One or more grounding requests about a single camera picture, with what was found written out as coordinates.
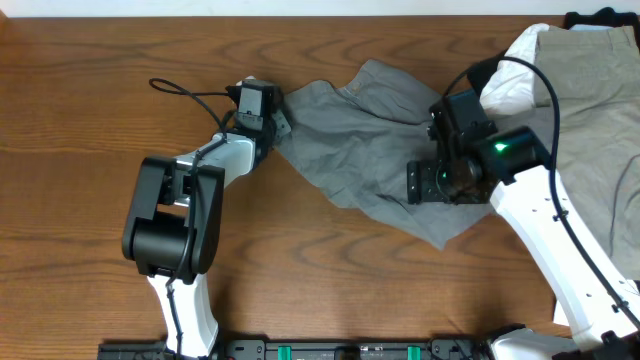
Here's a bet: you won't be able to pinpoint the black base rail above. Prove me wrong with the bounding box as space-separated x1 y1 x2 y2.
97 339 600 360

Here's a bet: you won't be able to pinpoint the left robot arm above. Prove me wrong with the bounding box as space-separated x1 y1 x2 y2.
118 110 291 359

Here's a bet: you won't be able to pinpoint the dark grey shorts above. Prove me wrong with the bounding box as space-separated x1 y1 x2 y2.
278 60 492 248

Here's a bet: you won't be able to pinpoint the khaki shorts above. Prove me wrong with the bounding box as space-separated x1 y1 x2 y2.
535 27 639 280

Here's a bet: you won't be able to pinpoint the white garment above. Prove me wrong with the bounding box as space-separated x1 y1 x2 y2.
480 23 550 117

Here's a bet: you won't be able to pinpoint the black garment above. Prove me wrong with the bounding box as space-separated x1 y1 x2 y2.
467 7 639 95

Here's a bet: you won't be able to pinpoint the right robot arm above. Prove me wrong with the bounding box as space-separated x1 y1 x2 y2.
407 125 639 359

